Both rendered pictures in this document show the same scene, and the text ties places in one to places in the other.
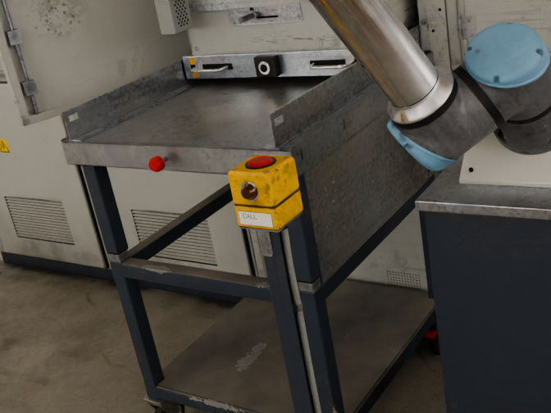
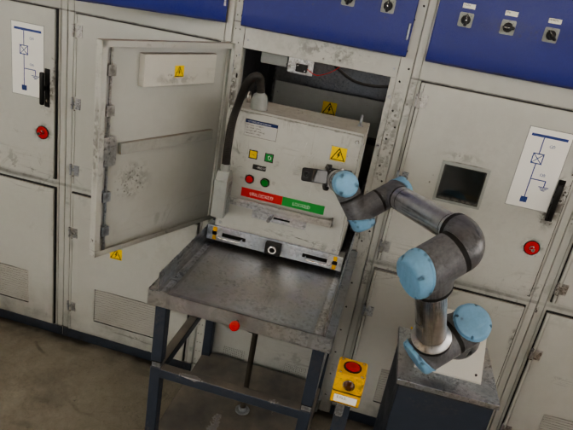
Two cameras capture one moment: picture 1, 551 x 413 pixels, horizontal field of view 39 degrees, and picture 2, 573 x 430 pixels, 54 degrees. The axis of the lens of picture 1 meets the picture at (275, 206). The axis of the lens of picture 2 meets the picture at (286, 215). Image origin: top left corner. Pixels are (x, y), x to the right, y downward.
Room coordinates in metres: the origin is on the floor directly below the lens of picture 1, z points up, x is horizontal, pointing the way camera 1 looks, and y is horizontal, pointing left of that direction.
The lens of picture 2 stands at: (0.15, 0.82, 1.83)
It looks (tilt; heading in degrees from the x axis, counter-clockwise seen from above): 22 degrees down; 333
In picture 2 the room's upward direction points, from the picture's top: 10 degrees clockwise
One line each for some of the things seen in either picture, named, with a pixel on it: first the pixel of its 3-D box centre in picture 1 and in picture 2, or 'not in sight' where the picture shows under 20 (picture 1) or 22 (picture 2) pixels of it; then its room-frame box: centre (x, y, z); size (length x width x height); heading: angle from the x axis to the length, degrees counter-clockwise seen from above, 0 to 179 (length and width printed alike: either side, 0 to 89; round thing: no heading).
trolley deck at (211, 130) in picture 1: (257, 106); (264, 274); (1.82, 0.00, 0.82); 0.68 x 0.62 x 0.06; 143
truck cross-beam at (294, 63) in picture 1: (275, 62); (274, 245); (1.91, -0.07, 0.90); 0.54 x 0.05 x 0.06; 53
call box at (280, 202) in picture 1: (266, 192); (349, 381); (1.17, 0.01, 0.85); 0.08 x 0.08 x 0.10; 53
